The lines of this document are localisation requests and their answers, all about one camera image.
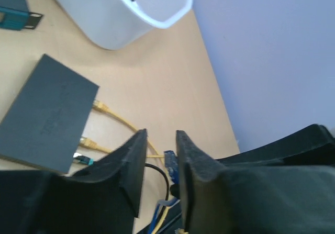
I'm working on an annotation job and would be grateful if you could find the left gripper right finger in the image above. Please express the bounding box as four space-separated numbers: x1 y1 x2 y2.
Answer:
176 130 334 233

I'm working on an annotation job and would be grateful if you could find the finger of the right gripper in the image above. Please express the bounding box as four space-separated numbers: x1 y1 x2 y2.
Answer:
217 124 334 166

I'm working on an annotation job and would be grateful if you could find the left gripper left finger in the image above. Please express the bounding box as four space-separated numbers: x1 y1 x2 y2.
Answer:
1 129 147 233

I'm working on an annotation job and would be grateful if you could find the black ethernet cable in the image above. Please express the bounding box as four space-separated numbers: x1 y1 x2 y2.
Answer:
73 152 171 200

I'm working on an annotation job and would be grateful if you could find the yellow ethernet cable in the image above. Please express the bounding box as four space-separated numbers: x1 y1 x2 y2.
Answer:
80 136 168 234
93 99 160 158

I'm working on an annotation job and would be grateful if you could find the blue ethernet cable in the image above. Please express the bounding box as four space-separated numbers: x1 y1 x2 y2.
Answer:
148 150 181 234

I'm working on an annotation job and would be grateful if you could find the small black network switch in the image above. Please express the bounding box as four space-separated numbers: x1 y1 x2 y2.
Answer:
1 54 99 173

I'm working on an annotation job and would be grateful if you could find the white plastic tub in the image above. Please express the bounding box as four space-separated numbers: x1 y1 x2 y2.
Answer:
56 0 193 50

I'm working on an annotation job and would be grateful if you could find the large teal rack switch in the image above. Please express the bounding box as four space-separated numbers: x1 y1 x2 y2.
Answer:
1 0 44 31

